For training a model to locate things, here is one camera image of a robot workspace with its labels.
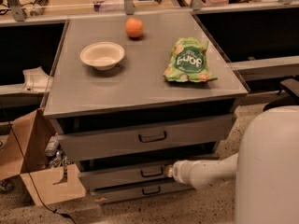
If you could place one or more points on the grey top drawer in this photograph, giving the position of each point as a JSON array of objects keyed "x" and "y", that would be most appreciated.
[{"x": 142, "y": 138}]

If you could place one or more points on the brown cardboard box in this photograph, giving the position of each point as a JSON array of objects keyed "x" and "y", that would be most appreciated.
[{"x": 24, "y": 155}]

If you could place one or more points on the foam gripper body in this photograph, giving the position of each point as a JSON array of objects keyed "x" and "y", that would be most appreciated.
[{"x": 179, "y": 171}]

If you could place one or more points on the white paper bowl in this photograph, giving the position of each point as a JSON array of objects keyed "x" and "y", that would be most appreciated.
[{"x": 102, "y": 55}]

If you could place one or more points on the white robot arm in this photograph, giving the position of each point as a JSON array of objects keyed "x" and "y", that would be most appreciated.
[{"x": 265, "y": 169}]

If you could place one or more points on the black office chair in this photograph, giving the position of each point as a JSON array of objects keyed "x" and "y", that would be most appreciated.
[{"x": 291, "y": 87}]

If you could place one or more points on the grey bottom drawer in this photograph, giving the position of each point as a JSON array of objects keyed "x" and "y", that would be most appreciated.
[{"x": 137, "y": 191}]

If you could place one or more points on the green snack bag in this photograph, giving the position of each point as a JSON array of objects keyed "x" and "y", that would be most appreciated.
[{"x": 188, "y": 62}]

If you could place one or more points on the black white handheld tool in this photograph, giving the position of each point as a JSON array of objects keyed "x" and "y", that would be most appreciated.
[{"x": 38, "y": 7}]

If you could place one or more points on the grey drawer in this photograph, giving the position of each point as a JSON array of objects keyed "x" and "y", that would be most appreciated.
[
  {"x": 142, "y": 138},
  {"x": 126, "y": 170},
  {"x": 137, "y": 191}
]

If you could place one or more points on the white plastic bracket part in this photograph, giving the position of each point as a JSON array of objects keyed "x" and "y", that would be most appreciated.
[{"x": 36, "y": 80}]

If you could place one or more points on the grey drawer cabinet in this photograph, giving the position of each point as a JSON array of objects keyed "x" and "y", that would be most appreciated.
[{"x": 134, "y": 92}]

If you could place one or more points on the orange fruit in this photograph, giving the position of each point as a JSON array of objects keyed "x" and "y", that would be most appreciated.
[{"x": 134, "y": 27}]

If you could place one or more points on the plastic bottle in box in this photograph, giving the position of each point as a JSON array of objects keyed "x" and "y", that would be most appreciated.
[{"x": 52, "y": 146}]

